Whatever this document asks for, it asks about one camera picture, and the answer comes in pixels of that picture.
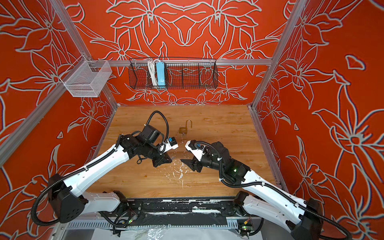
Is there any aluminium horizontal rear bar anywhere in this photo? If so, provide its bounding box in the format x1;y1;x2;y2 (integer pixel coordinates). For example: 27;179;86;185
107;59;272;67

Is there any large brass padlock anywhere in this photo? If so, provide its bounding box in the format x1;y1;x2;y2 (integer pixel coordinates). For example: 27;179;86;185
179;119;193;136

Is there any aluminium left side bar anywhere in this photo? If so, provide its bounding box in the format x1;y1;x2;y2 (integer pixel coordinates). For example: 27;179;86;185
1;84;66;167

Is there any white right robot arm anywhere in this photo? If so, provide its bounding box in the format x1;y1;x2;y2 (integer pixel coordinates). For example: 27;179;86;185
182;140;352;240

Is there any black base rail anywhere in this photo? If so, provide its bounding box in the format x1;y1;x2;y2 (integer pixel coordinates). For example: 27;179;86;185
101;197;262;227

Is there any aluminium frame post left rear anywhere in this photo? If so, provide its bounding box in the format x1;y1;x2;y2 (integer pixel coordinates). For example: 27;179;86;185
50;0;93;61

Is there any white mesh basket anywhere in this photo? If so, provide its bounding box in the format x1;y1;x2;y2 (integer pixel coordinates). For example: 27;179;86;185
61;61;112;98

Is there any black wire basket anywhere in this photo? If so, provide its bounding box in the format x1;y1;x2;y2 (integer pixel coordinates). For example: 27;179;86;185
128;58;219;90

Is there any aluminium frame post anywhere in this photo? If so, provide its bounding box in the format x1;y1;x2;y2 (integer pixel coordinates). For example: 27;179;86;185
50;0;93;61
251;0;307;110

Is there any light blue box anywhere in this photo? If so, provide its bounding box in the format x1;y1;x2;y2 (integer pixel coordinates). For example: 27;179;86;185
156;62;166;88

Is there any white cable bundle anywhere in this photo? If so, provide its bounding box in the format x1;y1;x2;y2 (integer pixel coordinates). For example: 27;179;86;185
147;59;158;87

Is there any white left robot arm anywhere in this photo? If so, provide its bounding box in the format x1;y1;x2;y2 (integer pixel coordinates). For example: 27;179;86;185
31;111;178;226

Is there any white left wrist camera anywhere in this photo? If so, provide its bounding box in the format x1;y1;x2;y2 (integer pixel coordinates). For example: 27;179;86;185
165;137;179;152

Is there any aluminium frame post right rear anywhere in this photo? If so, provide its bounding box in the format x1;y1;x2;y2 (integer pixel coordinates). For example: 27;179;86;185
251;0;307;110

